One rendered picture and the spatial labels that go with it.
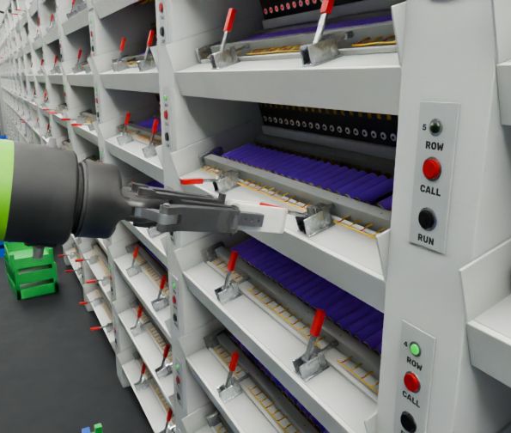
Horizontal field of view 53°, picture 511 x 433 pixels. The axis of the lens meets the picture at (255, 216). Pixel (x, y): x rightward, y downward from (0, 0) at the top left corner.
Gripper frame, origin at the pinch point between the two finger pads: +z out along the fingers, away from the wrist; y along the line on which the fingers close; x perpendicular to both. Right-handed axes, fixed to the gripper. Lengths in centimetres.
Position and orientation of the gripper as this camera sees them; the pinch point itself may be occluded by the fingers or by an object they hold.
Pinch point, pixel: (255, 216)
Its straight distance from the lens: 59.6
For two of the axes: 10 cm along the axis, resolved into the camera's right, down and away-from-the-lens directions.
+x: 1.9, -9.7, -1.6
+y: 4.6, 2.3, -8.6
